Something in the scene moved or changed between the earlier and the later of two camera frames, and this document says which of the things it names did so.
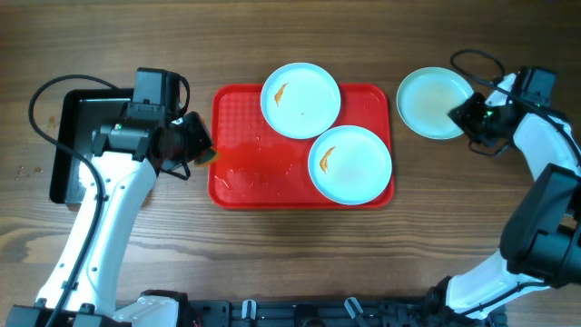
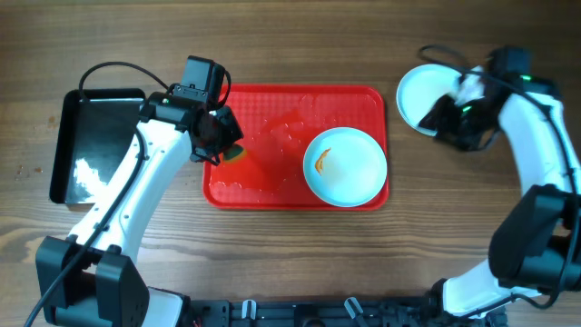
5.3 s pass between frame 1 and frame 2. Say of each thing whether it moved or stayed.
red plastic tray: stayed
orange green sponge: moved
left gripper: moved
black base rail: stayed
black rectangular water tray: stayed
